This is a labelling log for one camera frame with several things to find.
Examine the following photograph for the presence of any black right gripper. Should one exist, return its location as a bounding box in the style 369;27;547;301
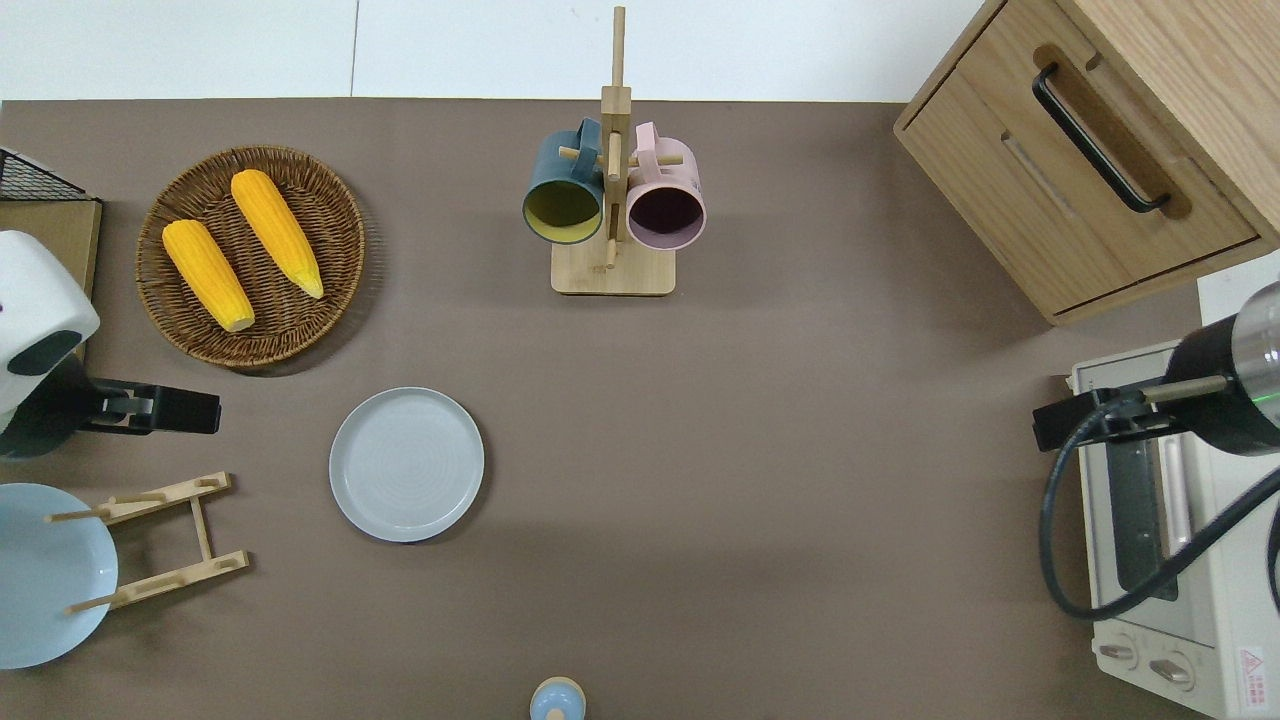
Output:
1032;388;1183;453

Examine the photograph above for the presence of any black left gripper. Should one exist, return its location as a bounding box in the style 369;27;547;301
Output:
88;384;222;437

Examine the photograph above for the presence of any gray round plate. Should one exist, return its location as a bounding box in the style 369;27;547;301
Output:
329;387;486;544

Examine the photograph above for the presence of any wooden plate rack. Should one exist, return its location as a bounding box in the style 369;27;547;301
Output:
44;472;251;615

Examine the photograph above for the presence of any light blue plate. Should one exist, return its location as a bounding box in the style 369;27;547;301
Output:
0;483;120;670

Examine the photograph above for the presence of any round wicker basket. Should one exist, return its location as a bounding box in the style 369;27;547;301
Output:
136;146;367;368

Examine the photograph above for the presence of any yellow corn cob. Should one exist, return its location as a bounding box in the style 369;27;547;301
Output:
230;169;326;300
162;219;256;333

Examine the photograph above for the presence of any wooden board shelf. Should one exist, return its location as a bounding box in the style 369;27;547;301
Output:
0;197;104;363

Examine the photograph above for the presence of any white toaster oven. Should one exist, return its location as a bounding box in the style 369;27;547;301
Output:
1067;340;1280;720

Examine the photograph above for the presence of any wooden drawer cabinet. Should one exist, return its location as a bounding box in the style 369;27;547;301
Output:
893;0;1280;327

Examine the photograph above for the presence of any teal mug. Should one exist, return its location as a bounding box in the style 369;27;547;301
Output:
521;118;608;246

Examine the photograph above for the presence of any wooden mug tree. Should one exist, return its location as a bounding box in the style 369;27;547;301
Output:
551;5;687;297

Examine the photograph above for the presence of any pink mug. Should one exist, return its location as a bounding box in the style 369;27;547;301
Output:
626;122;708;252

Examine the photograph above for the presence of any blue call bell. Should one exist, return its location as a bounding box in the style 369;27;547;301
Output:
529;677;588;720

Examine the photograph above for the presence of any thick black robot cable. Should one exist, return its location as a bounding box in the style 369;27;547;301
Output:
1038;398;1280;622

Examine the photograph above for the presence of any white oven door handle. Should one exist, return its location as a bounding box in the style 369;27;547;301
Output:
1159;432;1194;561

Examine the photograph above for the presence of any black drawer handle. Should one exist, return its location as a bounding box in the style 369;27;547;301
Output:
1032;63;1172;215

